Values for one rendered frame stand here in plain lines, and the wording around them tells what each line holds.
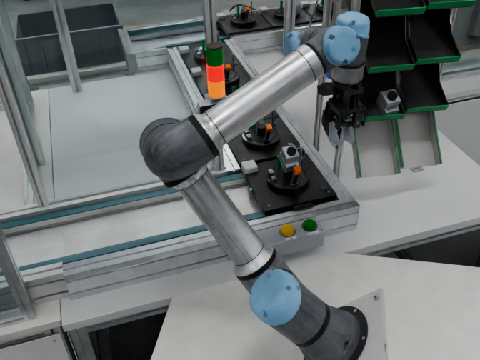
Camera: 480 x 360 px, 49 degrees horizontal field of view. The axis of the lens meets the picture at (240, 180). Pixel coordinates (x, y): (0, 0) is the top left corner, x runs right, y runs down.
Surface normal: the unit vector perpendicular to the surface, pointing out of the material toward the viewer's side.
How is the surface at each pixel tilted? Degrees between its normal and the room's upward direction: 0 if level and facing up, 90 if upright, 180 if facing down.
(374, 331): 45
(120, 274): 90
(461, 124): 90
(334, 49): 67
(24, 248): 0
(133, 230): 0
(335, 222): 90
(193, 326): 0
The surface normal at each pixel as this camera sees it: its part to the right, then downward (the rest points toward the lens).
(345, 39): 0.25, 0.23
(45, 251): -0.02, -0.79
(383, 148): 0.07, -0.12
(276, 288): -0.68, -0.58
